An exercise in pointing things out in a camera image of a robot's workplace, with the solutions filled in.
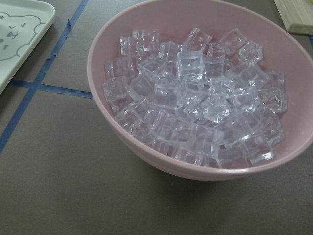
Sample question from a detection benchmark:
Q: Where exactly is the wooden cutting board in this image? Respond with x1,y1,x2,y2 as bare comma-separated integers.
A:
274,0,313,35

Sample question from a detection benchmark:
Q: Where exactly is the pink bowl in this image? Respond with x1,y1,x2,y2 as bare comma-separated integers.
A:
87,0,313,182

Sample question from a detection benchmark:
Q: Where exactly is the clear ice cubes pile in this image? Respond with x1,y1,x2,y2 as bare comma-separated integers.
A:
102,28,288,169

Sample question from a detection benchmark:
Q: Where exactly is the cream bear tray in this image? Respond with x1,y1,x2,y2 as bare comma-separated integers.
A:
0,0,56,92

